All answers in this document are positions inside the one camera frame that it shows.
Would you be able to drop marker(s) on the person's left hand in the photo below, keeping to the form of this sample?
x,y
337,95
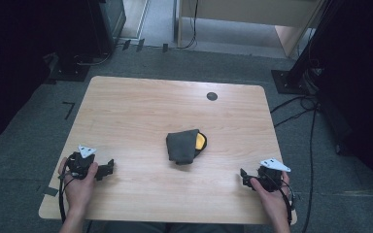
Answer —
x,y
77,192

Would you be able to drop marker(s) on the dark curtain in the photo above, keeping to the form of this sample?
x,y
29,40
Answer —
x,y
9,64
356,81

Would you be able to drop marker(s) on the black round table grommet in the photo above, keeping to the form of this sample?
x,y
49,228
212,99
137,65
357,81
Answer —
x,y
211,96

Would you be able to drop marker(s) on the black stand base plate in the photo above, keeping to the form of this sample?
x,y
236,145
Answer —
x,y
286,82
69,72

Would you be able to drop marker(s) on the black floor tape strip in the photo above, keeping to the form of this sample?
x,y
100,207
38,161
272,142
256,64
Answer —
x,y
126,44
165,48
140,45

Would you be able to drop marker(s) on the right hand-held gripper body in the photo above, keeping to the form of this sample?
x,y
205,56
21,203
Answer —
x,y
270,178

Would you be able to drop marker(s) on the dark grey cloth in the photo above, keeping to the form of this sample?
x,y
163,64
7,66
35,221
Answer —
x,y
183,145

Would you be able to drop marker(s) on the black cabinet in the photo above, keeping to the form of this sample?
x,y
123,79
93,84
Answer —
x,y
105,26

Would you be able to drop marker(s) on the light wooden cabinet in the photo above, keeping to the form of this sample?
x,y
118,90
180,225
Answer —
x,y
249,13

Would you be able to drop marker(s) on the person's right hand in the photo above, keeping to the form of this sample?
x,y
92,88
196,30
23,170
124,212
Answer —
x,y
273,204

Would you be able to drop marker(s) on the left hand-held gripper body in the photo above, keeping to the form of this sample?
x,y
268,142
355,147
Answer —
x,y
81,163

